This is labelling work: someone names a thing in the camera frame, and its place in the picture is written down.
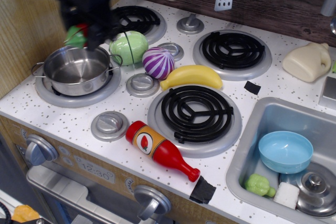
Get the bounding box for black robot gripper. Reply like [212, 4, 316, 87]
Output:
[58, 0, 120, 51]

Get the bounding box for red toy pepper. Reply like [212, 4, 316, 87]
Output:
[64, 23, 88, 48]

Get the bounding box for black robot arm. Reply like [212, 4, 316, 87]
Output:
[58, 0, 121, 51]

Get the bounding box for silver metal pan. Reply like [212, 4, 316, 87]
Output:
[31, 46, 121, 97]

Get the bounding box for green toy cabbage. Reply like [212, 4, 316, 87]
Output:
[109, 31, 149, 66]

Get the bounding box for back left black burner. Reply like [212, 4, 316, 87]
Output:
[112, 5, 167, 45]

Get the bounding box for black burner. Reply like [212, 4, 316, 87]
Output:
[147, 85, 242, 158]
[193, 30, 272, 81]
[112, 5, 167, 45]

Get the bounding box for silver middle countertop knob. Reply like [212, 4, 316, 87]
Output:
[126, 73, 160, 98]

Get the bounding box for silver countertop knob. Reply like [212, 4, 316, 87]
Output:
[126, 73, 160, 98]
[91, 111, 129, 142]
[158, 42, 184, 62]
[176, 14, 204, 35]

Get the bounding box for purple striped toy onion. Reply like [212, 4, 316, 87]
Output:
[142, 47, 175, 80]

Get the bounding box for silver centre countertop knob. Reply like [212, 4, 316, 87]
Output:
[158, 42, 184, 62]

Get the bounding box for silver front countertop knob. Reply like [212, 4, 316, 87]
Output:
[91, 111, 129, 142]

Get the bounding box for silver back countertop knob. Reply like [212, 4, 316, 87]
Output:
[176, 14, 204, 35]

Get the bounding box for yellow toy banana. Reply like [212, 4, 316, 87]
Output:
[160, 65, 223, 90]

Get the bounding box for red toy ketchup bottle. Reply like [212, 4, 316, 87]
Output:
[125, 121, 201, 182]

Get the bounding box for left oven front knob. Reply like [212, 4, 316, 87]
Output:
[25, 134, 59, 166]

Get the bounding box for oven knob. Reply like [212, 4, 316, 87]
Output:
[134, 185, 172, 221]
[25, 134, 59, 166]

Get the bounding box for oven clock display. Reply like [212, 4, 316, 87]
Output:
[74, 155, 115, 184]

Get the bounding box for back right black burner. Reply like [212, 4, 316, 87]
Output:
[193, 30, 272, 81]

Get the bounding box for front right black burner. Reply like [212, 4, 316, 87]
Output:
[147, 85, 242, 158]

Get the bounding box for small black tape patch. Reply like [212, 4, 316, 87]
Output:
[244, 81, 261, 95]

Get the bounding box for right oven front knob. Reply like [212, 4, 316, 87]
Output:
[134, 185, 172, 221]

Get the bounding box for orange object bottom left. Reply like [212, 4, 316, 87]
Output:
[11, 205, 40, 223]

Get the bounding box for black tape at edge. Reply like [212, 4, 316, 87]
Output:
[190, 176, 216, 204]

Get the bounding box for silver toy sink basin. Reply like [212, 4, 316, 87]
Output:
[226, 98, 335, 223]

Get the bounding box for beige toy jug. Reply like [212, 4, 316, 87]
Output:
[282, 42, 331, 82]

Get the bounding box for green toy vegetable in sink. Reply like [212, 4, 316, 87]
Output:
[245, 174, 276, 197]

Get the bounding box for light blue plastic bowl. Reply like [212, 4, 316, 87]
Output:
[258, 131, 314, 174]

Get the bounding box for silver toy faucet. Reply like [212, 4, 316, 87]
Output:
[320, 0, 336, 35]

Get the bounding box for silver faucet base block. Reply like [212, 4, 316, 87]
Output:
[318, 77, 336, 110]

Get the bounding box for white cube block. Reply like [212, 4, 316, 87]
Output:
[273, 182, 300, 209]

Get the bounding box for silver pot lid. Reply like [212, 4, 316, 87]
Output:
[278, 162, 335, 218]

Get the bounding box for front left burner ring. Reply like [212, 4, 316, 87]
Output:
[35, 61, 122, 109]

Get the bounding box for silver oven door handle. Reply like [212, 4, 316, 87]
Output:
[26, 166, 139, 223]

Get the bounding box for black cable bottom left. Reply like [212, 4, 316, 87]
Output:
[0, 201, 13, 224]

